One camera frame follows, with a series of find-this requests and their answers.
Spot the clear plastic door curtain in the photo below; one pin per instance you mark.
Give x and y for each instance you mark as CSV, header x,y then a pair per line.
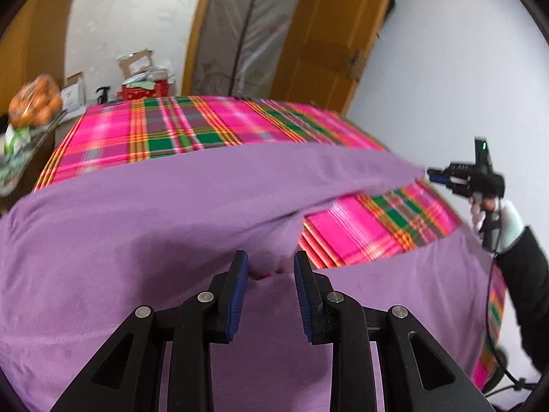
x,y
240,30

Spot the wooden wardrobe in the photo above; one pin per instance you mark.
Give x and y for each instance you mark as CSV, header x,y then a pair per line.
x,y
34,30

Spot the person's right forearm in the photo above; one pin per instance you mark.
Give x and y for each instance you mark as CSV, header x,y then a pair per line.
x,y
529,274

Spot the wooden door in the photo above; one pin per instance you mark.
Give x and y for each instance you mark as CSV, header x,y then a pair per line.
x,y
330,30

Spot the cluttered folding table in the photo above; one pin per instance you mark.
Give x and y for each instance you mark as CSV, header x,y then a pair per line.
x,y
25,158

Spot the pink green plaid blanket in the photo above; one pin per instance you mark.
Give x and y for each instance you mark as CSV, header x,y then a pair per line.
x,y
171,124

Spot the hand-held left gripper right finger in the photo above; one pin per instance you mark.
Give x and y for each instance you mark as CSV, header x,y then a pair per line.
x,y
302,296

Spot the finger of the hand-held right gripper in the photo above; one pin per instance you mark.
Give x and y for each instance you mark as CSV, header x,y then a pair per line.
x,y
444,180
438,172

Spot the brown cardboard box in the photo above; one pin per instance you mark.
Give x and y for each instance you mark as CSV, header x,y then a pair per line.
x,y
137,64

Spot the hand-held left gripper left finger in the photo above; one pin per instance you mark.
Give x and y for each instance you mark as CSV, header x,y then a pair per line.
x,y
238,296

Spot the red box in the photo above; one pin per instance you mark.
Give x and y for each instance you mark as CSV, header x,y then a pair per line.
x,y
143,91

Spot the wooden door frame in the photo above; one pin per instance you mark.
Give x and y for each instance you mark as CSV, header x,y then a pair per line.
x,y
195,30

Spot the green tissue pack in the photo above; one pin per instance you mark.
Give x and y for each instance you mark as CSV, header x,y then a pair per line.
x,y
17,139

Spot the bag of oranges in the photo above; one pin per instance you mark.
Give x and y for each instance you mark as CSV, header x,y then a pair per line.
x,y
36,103

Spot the person's right hand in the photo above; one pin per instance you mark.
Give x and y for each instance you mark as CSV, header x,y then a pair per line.
x,y
510,223

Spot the purple fleece sweater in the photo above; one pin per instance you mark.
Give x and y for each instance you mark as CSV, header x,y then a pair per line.
x,y
150,223

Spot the small white box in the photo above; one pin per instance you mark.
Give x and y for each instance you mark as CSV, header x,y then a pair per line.
x,y
73,94

